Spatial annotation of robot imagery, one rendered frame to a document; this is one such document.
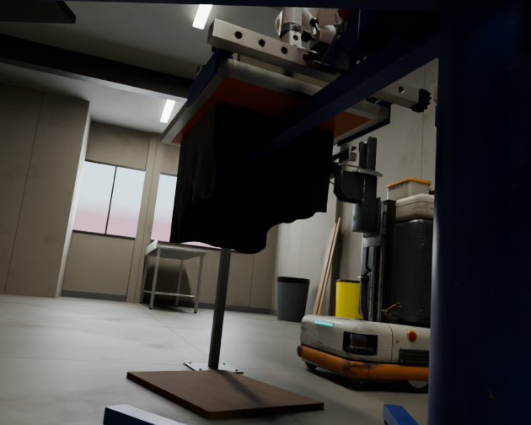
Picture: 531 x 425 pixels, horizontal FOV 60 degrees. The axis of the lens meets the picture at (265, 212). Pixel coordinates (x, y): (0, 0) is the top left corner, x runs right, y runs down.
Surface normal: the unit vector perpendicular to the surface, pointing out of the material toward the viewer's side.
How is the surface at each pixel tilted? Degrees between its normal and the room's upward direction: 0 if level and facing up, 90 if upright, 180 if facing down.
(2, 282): 90
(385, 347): 90
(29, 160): 90
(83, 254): 90
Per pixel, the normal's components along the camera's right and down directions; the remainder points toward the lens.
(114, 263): 0.32, -0.14
